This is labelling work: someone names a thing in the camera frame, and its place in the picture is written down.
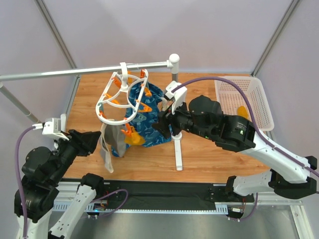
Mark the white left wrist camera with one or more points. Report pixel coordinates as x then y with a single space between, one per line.
51 129

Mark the grey cloth garment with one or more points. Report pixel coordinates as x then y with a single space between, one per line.
111 138

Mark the white drying rack stand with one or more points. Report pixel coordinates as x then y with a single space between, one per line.
172 63

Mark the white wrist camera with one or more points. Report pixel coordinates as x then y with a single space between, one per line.
177 97
51 129

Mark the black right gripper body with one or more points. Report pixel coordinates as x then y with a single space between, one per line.
172 120

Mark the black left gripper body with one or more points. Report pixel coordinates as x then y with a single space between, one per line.
75 142

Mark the blue patterned shorts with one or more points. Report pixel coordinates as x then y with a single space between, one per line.
147 114

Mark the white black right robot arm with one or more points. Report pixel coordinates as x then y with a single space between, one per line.
289 174

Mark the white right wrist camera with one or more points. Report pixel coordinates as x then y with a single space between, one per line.
177 97

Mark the white perforated plastic basket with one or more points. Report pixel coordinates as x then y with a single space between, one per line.
230 99

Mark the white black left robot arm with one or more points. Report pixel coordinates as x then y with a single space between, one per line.
40 175

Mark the white round clip hanger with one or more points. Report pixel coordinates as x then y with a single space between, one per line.
125 90

